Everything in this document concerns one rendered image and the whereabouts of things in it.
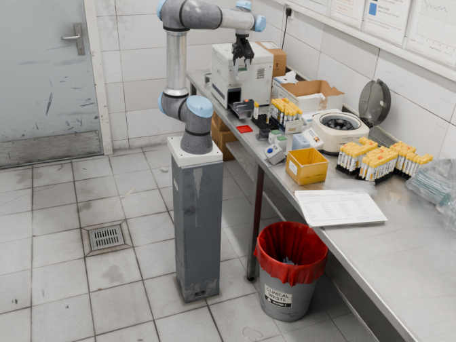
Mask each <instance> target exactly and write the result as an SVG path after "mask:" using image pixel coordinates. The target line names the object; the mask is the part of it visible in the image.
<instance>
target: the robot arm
mask: <svg viewBox="0 0 456 342"><path fill-rule="evenodd" d="M157 17H158V18H159V19H160V20H161V21H162V22H163V29H164V30H165V32H166V68H167V86H166V87H165V88H164V90H163V91H162V92H161V94H160V97H159V98H158V106H159V109H160V111H161V112H162V113H163V114H165V115H167V116H168V117H172V118H175V119H177V120H179V121H181V122H184V123H185V133H184V134H183V137H182V139H181V141H180V148H181V149H182V150H183V151H184V152H186V153H190V154H194V155H204V154H207V153H209V152H211V151H212V149H213V142H212V137H211V134H210V131H211V123H212V114H213V110H212V103H211V102H210V101H209V100H208V99H207V98H204V97H203V96H189V89H188V88H187V87H186V64H187V33H188V32H189V31H190V30H191V29H201V30H216V29H218V28H224V29H235V36H236V43H232V50H231V53H232V54H233V63H232V66H233V70H234V73H235V75H237V73H238V69H239V67H238V66H239V64H240V60H239V59H238V57H239V58H243V57H245V59H244V64H245V68H246V70H247V73H248V71H249V68H250V65H251V62H252V58H254V52H253V50H252V48H251V45H250V43H249V41H248V40H247V39H246V38H247V37H249V33H250V31H255V32H259V33H261V32H263V31H264V30H265V27H266V24H267V21H266V18H265V17H264V16H261V15H260V14H259V15H258V14H253V13H251V2H249V1H237V2H236V6H235V7H234V8H231V9H221V8H220V7H219V6H217V5H212V4H209V3H206V2H204V1H201V0H159V3H158V4H157Z"/></svg>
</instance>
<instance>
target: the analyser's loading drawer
mask: <svg viewBox="0 0 456 342"><path fill-rule="evenodd" d="M228 105H229V106H230V107H231V108H232V109H233V110H234V111H235V112H236V113H237V114H238V116H239V119H244V118H249V117H251V111H247V110H246V105H243V102H238V101H237V100H231V101H228Z"/></svg>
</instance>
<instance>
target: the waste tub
mask: <svg viewBox="0 0 456 342"><path fill-rule="evenodd" d="M328 163H329V161H328V160H327V159H326V158H325V157H324V156H323V155H322V154H321V153H320V152H319V151H318V150H316V149H315V148H314V147H311V148H306V149H297V150H292V151H287V158H286V169H285V171H286V172H287V173H288V175H289V176H290V177H291V178H292V179H293V181H294V182H295V183H296V184H298V186H301V185H309V184H313V183H320V182H324V181H325V180H326V173H327V170H328Z"/></svg>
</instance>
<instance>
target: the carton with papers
mask: <svg viewBox="0 0 456 342"><path fill-rule="evenodd" d="M344 96H345V93H343V92H340V91H338V89H336V87H335V86H333V87H332V88H331V87H330V85H329V83H328V82H327V81H325V80H324V81H323V80H313V81H298V82H296V84H295V85H294V84H293V83H280V85H279V93H278V98H281V99H282V98H287V99H289V102H292V103H294V105H296V106H298V107H299V108H300V109H301V110H302V111H303V113H308V112H314V111H324V110H329V109H338V110H340V111H341V110H342V106H343V100H344Z"/></svg>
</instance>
